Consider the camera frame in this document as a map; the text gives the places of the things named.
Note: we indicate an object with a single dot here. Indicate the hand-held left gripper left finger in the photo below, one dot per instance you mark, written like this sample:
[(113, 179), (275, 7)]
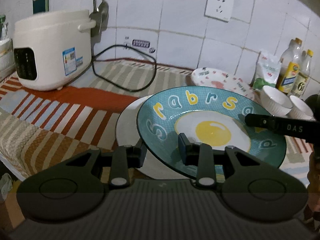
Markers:
[(138, 155)]

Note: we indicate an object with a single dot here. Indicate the white black rimmed bowl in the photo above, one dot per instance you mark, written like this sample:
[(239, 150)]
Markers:
[(273, 100), (301, 107)]

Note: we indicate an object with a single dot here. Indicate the green cap bottle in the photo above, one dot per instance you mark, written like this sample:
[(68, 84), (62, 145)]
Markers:
[(3, 28)]

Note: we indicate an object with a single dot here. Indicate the white basket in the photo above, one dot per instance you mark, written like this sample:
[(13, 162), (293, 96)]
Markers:
[(6, 57)]

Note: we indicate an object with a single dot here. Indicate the white salt bag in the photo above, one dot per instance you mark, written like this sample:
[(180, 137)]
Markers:
[(267, 67)]

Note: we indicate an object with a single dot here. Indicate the white rice cooker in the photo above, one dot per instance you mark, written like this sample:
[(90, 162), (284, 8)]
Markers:
[(55, 50)]

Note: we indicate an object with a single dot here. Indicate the striped table mat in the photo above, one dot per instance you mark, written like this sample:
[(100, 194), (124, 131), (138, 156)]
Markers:
[(62, 115)]

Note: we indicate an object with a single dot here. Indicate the yellow cap vinegar bottle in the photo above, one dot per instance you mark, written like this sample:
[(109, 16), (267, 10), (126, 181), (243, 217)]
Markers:
[(303, 82)]

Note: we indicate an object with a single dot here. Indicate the dark wall sticker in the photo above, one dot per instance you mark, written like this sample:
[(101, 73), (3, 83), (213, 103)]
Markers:
[(140, 43)]

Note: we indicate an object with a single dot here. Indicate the metal spatula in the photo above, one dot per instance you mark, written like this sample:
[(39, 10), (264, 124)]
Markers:
[(96, 20)]

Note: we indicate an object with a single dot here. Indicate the plain white plate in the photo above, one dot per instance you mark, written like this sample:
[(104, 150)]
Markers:
[(127, 127)]

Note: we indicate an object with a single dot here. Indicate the yellow label oil bottle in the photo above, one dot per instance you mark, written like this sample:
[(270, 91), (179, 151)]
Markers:
[(290, 72)]

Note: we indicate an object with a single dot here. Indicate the white wall socket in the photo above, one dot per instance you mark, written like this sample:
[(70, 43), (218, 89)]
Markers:
[(219, 6)]

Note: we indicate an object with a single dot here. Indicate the teal egg print plate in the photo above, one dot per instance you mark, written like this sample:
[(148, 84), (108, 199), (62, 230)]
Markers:
[(172, 120)]

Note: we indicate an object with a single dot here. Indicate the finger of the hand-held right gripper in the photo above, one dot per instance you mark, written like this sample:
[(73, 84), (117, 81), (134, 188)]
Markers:
[(260, 122)]

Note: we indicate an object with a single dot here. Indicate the heart print plate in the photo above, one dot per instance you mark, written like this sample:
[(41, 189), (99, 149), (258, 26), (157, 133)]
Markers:
[(241, 86), (210, 78)]

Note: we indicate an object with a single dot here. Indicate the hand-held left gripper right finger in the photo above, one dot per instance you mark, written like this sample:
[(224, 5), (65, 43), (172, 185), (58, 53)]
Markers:
[(182, 147)]

